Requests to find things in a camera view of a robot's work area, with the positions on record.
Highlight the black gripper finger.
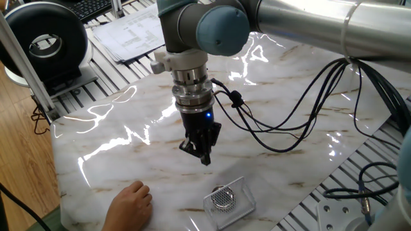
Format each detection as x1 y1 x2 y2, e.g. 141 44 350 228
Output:
205 123 223 155
179 132 211 166

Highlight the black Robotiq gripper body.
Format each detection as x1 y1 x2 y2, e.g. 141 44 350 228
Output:
181 108 223 136

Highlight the small round metal plate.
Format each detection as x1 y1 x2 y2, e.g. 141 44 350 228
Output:
211 185 236 211

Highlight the person's bare hand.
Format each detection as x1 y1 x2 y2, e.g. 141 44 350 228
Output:
101 180 153 231

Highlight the marble pattern table mat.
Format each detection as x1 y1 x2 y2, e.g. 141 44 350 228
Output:
49 31 411 231

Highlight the clear acrylic bridge stand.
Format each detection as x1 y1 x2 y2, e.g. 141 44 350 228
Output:
202 176 257 231

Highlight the stack of printed papers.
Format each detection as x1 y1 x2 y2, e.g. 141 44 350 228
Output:
92 3 166 63

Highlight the black computer keyboard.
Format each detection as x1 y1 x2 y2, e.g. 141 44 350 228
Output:
66 0 129 24

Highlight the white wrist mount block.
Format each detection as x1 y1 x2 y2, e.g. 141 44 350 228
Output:
150 47 209 75

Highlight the black gripper cable bundle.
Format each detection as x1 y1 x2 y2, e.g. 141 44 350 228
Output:
210 57 411 153

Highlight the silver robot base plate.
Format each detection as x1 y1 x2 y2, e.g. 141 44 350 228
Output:
316 198 386 231

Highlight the thin black floor cable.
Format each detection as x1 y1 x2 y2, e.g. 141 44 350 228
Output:
30 96 52 135

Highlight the black and blue base cable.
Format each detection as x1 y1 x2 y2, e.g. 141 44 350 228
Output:
322 162 401 225

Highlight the aluminium frame beam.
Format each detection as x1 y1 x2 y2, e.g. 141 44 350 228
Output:
0 12 60 122

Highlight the thick black cable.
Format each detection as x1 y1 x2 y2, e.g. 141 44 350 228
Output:
0 182 52 231

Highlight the black ring shaped device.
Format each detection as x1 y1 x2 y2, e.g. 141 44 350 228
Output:
0 1 99 97

